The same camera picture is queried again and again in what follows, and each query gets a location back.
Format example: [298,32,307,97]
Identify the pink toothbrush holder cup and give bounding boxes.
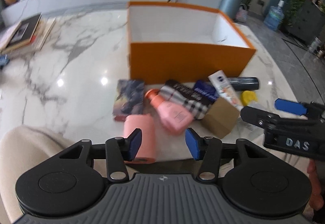
[122,113,157,164]

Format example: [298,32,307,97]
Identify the pink pump lotion bottle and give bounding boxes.
[145,89,193,135]

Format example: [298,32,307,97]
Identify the yellow tape measure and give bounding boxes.
[240,90,258,106]

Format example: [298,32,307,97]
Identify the brown cardboard cube box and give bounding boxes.
[201,97,240,139]

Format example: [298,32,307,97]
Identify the plaid patterned black pouch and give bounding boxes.
[159,79,214,120]

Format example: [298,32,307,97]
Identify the black shower gel tube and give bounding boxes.
[228,76,259,91]

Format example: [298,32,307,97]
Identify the dark illustrated card box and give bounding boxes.
[112,79,145,122]

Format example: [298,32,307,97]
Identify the white Nivea cream tube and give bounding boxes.
[208,70,243,111]

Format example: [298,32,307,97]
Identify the blue Super Deer tin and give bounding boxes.
[193,80,219,102]

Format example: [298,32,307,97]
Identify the clear plastic box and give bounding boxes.
[248,101,267,111]

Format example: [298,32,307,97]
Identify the person right hand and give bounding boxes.
[307,160,324,210]

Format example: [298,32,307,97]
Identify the grey drawer cabinet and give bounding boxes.
[285,0,324,45]

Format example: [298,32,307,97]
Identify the blue water jug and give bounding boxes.
[263,0,284,31]

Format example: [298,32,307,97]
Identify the woven small basket bag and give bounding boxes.
[235,4,248,23]

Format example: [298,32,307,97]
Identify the orange cardboard storage box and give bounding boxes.
[127,1,256,85]

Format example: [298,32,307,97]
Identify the grey metal trash bin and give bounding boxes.
[219,0,243,20]

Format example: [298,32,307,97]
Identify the stack of books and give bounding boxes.
[1,14,56,58]

